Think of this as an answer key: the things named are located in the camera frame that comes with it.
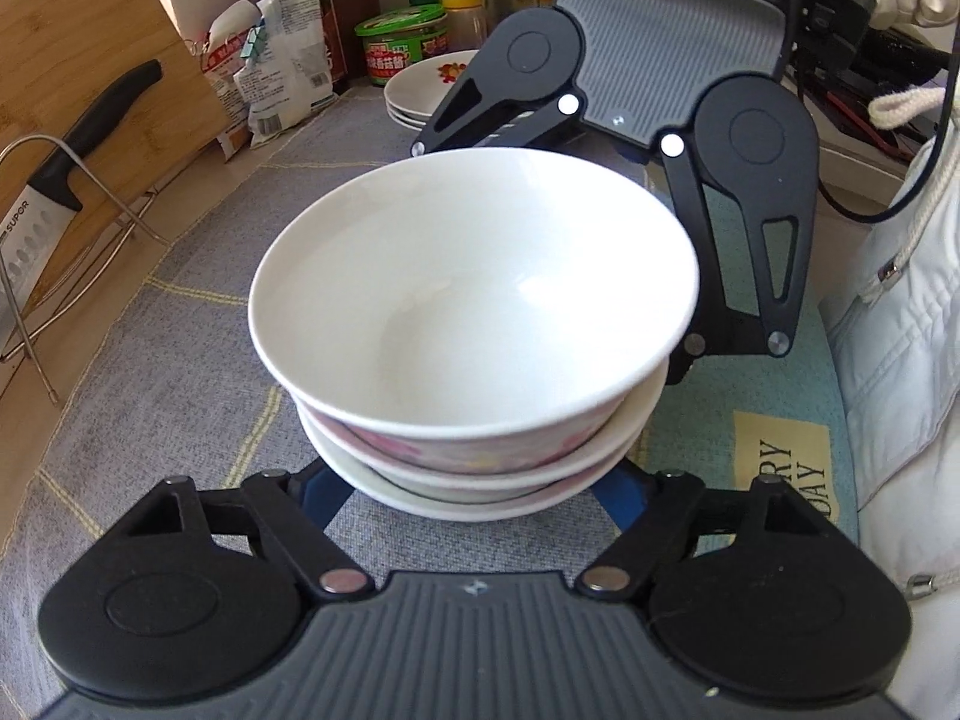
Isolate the black handled kitchen knife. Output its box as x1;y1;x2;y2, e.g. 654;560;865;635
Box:
0;60;164;350

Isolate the white jacket drawstring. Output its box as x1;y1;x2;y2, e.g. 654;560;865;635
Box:
868;86;960;130
861;131;960;310

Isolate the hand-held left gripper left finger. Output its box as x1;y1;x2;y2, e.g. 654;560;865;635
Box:
124;465;376;605

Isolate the person's white jacket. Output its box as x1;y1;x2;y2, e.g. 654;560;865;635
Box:
817;127;960;720

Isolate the yellow lidded jar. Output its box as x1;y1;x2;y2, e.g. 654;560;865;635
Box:
441;0;488;52

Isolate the bamboo cutting board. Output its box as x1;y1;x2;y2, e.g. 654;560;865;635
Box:
0;0;235;241

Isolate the metal wire rack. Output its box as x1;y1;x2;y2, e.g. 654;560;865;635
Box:
0;133;170;407

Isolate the green lidded tub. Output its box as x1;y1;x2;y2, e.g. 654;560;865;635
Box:
354;4;451;87

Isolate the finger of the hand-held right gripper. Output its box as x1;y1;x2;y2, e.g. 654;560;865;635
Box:
409;60;584;160
658;131;818;385

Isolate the grey and teal tablecloth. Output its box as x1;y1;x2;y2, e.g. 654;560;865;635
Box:
0;86;860;720

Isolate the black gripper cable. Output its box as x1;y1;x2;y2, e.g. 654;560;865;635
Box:
791;0;960;224

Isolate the white floral bowl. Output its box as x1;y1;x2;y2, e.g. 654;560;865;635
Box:
296;360;670;485
249;146;702;458
300;412;652;522

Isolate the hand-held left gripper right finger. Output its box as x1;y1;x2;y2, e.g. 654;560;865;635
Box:
576;463;854;605

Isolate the red and white food bag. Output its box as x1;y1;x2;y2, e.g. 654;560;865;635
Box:
201;0;260;162

